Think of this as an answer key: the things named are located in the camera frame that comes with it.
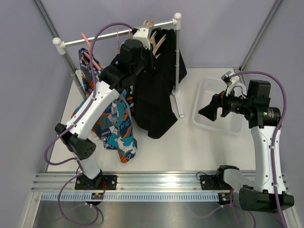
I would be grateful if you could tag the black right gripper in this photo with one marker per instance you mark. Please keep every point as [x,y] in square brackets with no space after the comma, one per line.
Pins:
[218,100]

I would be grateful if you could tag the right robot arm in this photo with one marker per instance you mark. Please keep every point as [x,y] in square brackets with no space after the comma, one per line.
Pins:
[267,193]

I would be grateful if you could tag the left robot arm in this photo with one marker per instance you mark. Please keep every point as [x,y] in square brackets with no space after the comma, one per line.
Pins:
[113,79]

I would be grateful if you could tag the orange black camouflage shorts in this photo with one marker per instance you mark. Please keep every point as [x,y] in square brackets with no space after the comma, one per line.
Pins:
[130,98]

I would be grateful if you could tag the skull print colourful shorts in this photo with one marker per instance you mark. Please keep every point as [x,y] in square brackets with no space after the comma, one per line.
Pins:
[114,127]

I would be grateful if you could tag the pink hanger right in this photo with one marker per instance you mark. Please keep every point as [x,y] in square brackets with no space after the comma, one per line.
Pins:
[118,40]

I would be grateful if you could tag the white clothes rack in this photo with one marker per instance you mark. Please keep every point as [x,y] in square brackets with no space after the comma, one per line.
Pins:
[175,21]

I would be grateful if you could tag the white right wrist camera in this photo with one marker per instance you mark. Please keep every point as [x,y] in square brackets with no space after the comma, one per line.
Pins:
[232,82]

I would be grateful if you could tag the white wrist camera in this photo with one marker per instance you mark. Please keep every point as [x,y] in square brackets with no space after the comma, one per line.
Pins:
[143,34]
[232,82]

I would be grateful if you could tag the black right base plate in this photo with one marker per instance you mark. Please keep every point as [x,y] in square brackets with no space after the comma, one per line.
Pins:
[216,181]

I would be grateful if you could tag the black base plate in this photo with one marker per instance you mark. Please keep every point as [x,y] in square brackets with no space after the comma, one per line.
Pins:
[216,181]
[100,182]

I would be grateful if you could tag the aluminium rail front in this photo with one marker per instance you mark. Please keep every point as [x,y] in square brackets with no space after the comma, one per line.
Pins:
[127,181]

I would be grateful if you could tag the white slotted cable duct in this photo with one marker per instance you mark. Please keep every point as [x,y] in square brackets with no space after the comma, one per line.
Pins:
[133,197]

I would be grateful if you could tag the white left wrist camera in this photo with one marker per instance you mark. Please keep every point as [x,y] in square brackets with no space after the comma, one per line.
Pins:
[143,34]

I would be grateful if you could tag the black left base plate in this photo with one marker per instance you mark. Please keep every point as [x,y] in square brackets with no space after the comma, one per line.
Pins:
[100,182]

